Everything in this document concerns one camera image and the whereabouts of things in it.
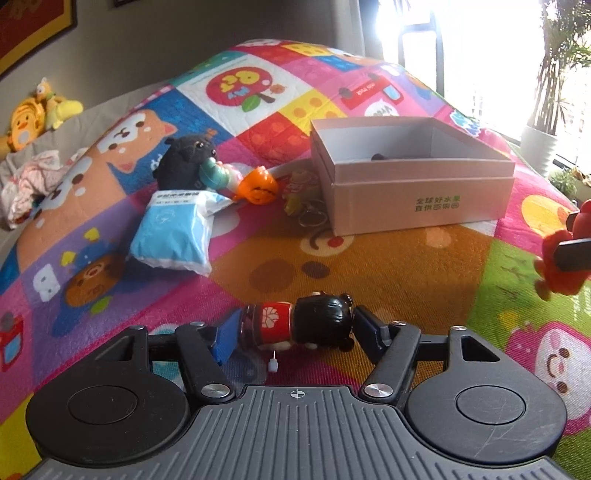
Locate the yellow green plush bird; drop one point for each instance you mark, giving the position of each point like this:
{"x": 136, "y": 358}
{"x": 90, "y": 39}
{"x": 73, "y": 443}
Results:
{"x": 57, "y": 108}

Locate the large white plant pot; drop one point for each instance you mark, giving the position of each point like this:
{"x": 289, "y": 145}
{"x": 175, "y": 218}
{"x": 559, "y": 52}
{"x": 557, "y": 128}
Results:
{"x": 538, "y": 150}

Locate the yellow duck plush backpack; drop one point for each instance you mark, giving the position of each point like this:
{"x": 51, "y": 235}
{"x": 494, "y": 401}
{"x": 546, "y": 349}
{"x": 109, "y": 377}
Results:
{"x": 23, "y": 124}

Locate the pink cardboard box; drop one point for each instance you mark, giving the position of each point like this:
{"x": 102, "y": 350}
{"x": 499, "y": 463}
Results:
{"x": 415, "y": 203}

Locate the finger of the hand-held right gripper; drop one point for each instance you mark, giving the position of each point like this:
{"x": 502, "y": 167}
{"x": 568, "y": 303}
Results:
{"x": 575, "y": 257}
{"x": 581, "y": 220}

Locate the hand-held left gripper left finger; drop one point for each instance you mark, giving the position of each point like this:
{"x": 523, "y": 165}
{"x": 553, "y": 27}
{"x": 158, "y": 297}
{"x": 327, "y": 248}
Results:
{"x": 226, "y": 341}

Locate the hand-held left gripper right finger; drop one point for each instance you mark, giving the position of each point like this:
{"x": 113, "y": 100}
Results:
{"x": 365, "y": 328}

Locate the black haired red doll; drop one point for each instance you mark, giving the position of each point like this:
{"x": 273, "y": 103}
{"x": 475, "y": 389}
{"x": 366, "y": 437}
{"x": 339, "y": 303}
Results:
{"x": 277, "y": 318}

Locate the gold framed red wall picture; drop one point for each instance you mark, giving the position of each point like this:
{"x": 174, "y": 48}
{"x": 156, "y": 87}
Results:
{"x": 32, "y": 27}

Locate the small green plant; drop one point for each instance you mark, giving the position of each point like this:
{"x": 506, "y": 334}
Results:
{"x": 564, "y": 182}

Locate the tall green potted plant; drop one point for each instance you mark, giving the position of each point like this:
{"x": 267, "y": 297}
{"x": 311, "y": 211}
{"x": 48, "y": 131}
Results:
{"x": 561, "y": 55}

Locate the red toy figure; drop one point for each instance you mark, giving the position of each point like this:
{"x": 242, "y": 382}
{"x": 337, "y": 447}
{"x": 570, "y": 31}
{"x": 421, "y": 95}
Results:
{"x": 561, "y": 282}

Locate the black plush toy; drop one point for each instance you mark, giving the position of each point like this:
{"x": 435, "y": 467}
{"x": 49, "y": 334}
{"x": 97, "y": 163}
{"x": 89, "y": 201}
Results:
{"x": 184, "y": 161}

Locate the blue plastic packet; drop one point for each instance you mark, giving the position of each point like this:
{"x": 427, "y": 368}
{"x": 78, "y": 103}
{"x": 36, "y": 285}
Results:
{"x": 166, "y": 230}

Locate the black window frame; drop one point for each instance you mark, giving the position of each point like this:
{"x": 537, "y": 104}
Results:
{"x": 436, "y": 46}

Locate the orange toy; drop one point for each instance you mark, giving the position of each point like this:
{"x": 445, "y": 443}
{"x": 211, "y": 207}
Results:
{"x": 258, "y": 187}

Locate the pile of pale floral cloth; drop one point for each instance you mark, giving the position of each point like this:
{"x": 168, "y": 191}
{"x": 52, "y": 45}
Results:
{"x": 30, "y": 184}

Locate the grey curtain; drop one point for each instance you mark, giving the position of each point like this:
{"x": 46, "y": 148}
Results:
{"x": 351, "y": 23}

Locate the small colourful toys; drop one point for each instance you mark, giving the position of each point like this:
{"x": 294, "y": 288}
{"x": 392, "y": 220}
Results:
{"x": 218, "y": 174}

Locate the small dark toy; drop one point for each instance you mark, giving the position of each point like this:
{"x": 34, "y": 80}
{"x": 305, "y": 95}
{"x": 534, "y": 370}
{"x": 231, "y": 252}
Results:
{"x": 381, "y": 157}

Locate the colourful cartoon play mat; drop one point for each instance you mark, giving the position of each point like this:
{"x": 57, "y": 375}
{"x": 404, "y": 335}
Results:
{"x": 277, "y": 258}

